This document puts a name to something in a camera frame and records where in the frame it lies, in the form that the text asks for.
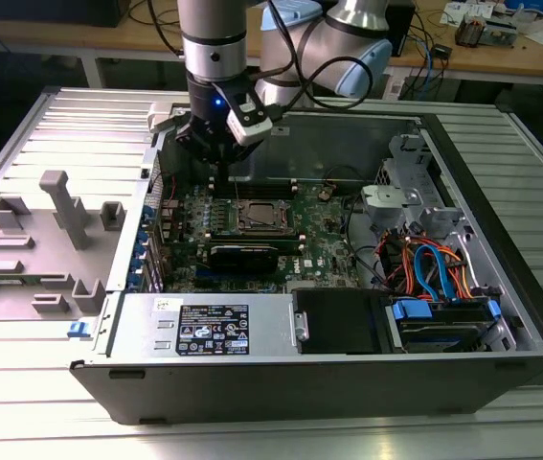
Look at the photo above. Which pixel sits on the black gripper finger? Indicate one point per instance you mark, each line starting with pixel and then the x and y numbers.
pixel 199 144
pixel 240 152

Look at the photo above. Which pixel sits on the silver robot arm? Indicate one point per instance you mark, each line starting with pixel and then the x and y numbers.
pixel 213 29

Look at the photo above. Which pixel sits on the black RAM slot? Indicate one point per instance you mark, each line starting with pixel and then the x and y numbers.
pixel 261 185
pixel 261 195
pixel 261 179
pixel 261 190

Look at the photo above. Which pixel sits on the CPU socket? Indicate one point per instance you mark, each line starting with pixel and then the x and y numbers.
pixel 240 229

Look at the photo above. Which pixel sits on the black plastic drive cover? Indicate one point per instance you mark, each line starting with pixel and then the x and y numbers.
pixel 333 321

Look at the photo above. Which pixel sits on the green RAM stick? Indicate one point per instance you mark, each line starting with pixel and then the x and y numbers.
pixel 12 282
pixel 252 243

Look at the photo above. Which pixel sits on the round coin battery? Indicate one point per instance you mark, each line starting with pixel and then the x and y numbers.
pixel 324 194

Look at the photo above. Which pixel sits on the black graphics card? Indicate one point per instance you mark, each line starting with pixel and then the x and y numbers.
pixel 244 261

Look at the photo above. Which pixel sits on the green motherboard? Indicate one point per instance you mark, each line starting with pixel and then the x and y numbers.
pixel 319 230

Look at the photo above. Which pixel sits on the black equipment box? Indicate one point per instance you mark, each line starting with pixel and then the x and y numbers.
pixel 60 12

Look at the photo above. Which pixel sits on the silver drive cage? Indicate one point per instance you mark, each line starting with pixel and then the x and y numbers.
pixel 410 153

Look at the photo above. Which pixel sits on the wooden workbench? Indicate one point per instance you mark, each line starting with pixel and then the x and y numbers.
pixel 36 36

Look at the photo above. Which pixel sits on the silver power supply unit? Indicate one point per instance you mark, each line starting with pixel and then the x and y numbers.
pixel 142 330

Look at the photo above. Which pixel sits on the grey parts rack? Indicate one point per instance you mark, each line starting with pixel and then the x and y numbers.
pixel 36 259

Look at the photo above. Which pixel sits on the black desktop box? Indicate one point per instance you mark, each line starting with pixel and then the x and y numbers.
pixel 404 29

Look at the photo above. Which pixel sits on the small black adapter box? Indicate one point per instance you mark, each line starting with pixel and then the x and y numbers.
pixel 442 52

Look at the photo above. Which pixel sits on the black PC case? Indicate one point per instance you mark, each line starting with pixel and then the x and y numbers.
pixel 300 388

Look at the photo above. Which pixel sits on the copper coil part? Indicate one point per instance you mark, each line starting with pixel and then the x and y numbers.
pixel 469 31

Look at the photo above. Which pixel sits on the hard disk in blue carrier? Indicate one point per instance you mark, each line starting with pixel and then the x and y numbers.
pixel 438 330

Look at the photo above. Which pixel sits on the grey circuit device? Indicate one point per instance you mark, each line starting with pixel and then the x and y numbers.
pixel 501 31

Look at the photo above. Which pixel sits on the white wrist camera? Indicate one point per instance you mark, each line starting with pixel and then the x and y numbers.
pixel 252 127

